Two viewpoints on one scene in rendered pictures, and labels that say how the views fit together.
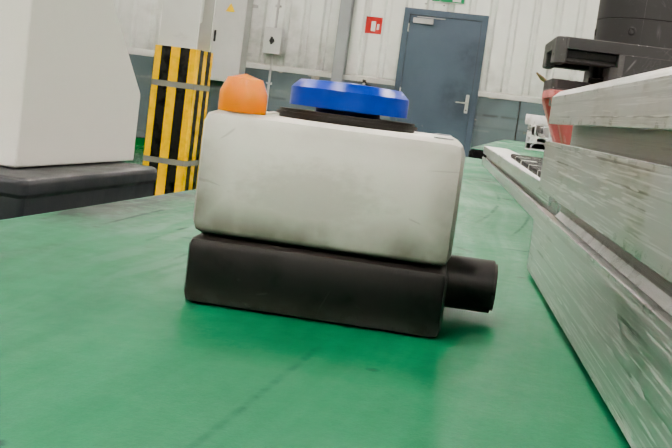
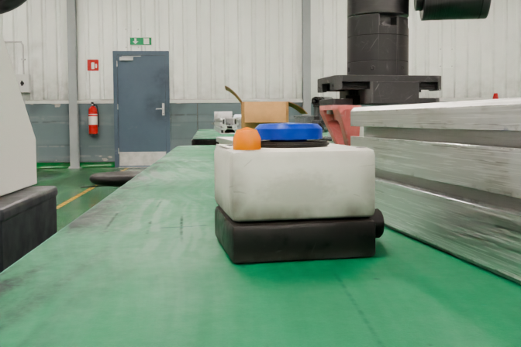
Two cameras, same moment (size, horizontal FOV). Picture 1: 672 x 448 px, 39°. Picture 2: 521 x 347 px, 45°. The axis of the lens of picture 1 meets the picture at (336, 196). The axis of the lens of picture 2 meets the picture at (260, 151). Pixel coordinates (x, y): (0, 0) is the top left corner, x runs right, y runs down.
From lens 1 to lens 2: 0.12 m
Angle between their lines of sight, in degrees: 17
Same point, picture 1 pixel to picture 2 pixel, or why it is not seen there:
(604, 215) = (455, 175)
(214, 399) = (341, 310)
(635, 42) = (375, 73)
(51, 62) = not seen: outside the picture
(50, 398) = (274, 328)
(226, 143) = (247, 169)
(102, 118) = (19, 159)
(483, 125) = (176, 121)
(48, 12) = not seen: outside the picture
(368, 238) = (332, 208)
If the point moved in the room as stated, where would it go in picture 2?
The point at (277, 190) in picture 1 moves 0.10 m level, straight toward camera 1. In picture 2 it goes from (280, 190) to (379, 218)
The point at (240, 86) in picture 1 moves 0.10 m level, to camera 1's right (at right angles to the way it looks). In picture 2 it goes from (249, 135) to (418, 132)
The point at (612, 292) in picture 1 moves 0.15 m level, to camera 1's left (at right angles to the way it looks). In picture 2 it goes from (482, 214) to (181, 231)
